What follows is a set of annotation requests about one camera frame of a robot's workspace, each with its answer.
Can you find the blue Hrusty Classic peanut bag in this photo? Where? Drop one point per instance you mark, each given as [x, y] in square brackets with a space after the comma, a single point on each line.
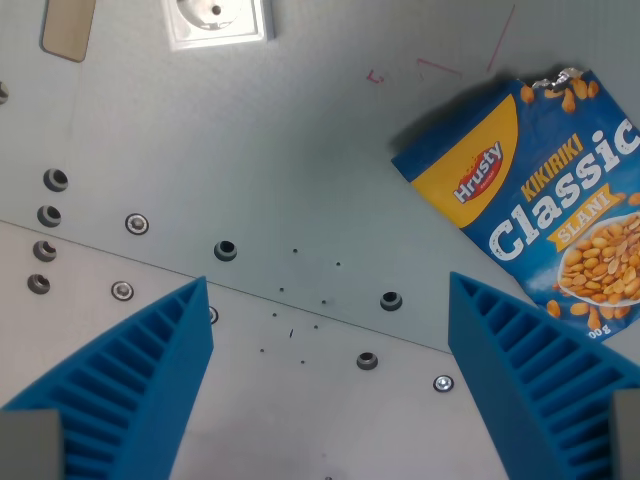
[550, 165]

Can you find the silver round screw head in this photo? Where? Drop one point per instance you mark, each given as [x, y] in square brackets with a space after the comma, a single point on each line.
[136, 223]
[443, 383]
[122, 290]
[213, 315]

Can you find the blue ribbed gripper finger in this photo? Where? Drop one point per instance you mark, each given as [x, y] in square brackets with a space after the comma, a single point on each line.
[505, 380]
[150, 380]

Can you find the beige rounded flat plate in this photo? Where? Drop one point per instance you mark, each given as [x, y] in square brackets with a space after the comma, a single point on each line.
[67, 27]

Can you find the white wall power socket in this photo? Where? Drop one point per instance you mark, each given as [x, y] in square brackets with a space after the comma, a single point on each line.
[220, 20]

